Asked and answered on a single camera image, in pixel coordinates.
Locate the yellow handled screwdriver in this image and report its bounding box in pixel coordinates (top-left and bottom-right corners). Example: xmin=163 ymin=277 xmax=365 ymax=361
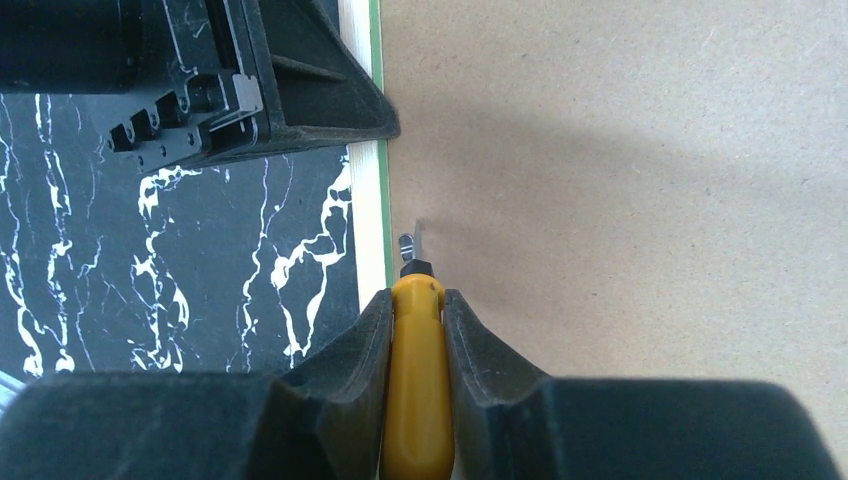
xmin=379 ymin=221 xmax=455 ymax=479

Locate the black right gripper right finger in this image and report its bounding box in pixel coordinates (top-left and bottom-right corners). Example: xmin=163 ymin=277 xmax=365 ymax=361
xmin=443 ymin=289 xmax=840 ymax=479

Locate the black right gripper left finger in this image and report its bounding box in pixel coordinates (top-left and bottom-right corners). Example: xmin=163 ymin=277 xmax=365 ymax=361
xmin=1 ymin=290 xmax=392 ymax=479

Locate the green wooden photo frame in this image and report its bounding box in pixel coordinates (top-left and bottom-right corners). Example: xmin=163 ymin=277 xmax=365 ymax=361
xmin=339 ymin=1 xmax=847 ymax=466

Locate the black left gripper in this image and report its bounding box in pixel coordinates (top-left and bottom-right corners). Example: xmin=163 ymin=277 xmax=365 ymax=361
xmin=1 ymin=0 xmax=401 ymax=172

